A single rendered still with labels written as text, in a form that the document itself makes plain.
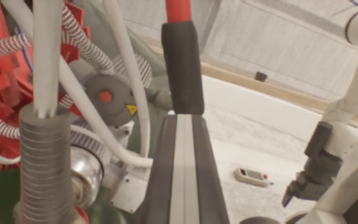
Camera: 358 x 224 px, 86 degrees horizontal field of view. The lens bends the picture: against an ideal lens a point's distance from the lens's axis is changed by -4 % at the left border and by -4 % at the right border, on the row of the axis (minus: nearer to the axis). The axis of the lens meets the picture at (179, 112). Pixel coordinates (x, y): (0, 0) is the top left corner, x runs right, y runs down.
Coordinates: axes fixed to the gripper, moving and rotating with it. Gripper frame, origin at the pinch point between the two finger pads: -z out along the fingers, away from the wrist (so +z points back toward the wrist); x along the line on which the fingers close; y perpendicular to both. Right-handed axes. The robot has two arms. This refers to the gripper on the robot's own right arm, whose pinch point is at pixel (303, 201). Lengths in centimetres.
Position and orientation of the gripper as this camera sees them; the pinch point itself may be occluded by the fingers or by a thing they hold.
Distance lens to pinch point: 75.6
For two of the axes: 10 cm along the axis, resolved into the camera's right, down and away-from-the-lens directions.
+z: 1.2, -8.9, -4.4
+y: -1.0, 4.3, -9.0
